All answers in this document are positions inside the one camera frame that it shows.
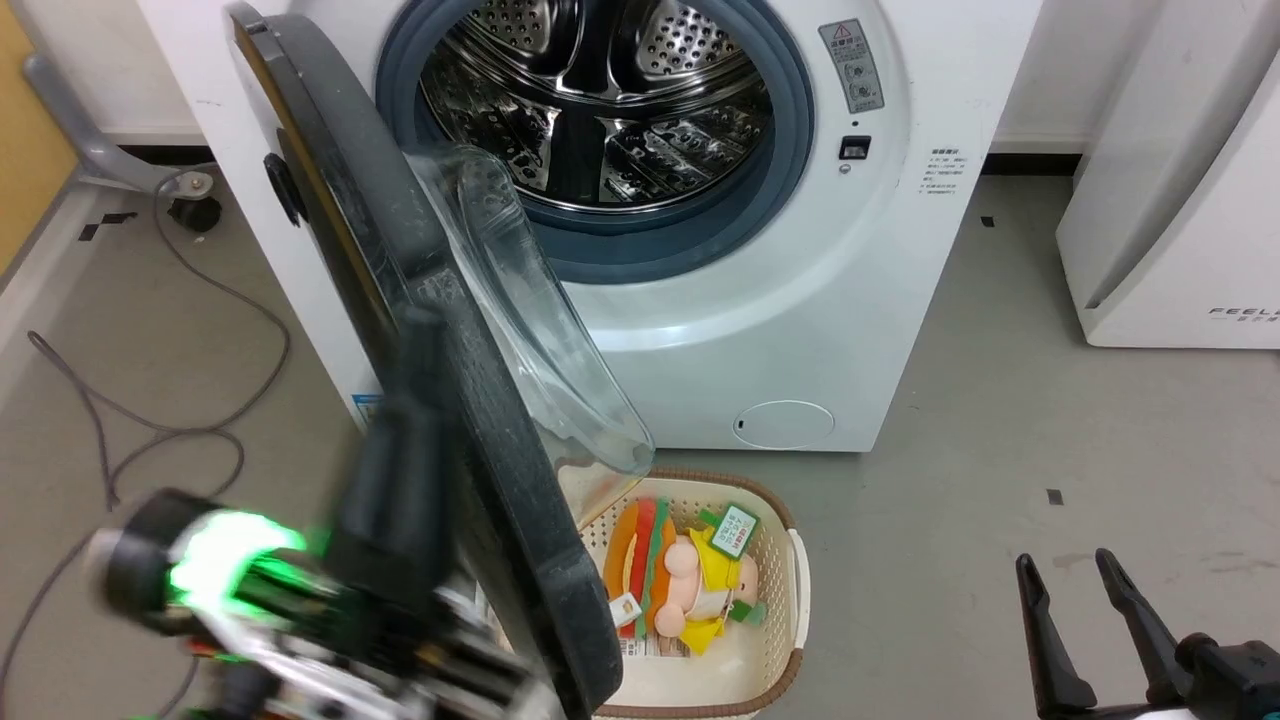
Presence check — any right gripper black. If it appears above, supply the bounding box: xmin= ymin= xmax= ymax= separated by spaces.
xmin=1016 ymin=548 xmax=1280 ymax=720

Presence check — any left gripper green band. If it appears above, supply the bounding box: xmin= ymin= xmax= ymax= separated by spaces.
xmin=168 ymin=305 xmax=546 ymax=720

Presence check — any dark grey washing machine door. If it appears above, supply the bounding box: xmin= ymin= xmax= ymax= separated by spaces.
xmin=226 ymin=2 xmax=656 ymax=719

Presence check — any white front-load washing machine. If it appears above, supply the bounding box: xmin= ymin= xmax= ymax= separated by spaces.
xmin=137 ymin=0 xmax=1044 ymax=453

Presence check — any grey rubber door gasket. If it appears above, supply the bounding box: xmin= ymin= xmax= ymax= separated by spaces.
xmin=376 ymin=0 xmax=816 ymax=285

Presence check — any hamburger plush toy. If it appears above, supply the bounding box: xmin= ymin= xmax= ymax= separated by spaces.
xmin=603 ymin=497 xmax=678 ymax=639

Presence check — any black caster wheel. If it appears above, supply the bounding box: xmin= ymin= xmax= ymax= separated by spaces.
xmin=167 ymin=195 xmax=223 ymax=234

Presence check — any cream plastic laundry basket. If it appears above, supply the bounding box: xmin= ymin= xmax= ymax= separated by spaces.
xmin=556 ymin=467 xmax=811 ymax=720

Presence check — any green and white toy tag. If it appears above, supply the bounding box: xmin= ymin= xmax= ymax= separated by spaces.
xmin=698 ymin=502 xmax=762 ymax=560

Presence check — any doll with yellow hat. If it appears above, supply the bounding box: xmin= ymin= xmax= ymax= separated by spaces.
xmin=651 ymin=525 xmax=769 ymax=656

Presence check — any stainless steel washer drum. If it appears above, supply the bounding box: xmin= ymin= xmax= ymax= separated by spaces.
xmin=420 ymin=0 xmax=773 ymax=212

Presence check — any round white filter cover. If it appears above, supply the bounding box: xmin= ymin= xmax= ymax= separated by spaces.
xmin=733 ymin=400 xmax=836 ymax=450

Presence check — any grey metal furniture leg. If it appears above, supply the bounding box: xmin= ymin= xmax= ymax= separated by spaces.
xmin=22 ymin=53 xmax=216 ymax=197

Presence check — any white appliance with grey lettering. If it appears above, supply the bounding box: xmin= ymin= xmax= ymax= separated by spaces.
xmin=1056 ymin=0 xmax=1280 ymax=350

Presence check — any yellow wooden panel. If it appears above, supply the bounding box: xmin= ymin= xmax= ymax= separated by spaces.
xmin=0 ymin=5 xmax=79 ymax=278

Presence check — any grey warning sticker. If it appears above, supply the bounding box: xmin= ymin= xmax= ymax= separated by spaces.
xmin=819 ymin=19 xmax=886 ymax=115

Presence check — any grey floor cable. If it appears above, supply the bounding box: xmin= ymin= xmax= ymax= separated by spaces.
xmin=0 ymin=172 xmax=292 ymax=720

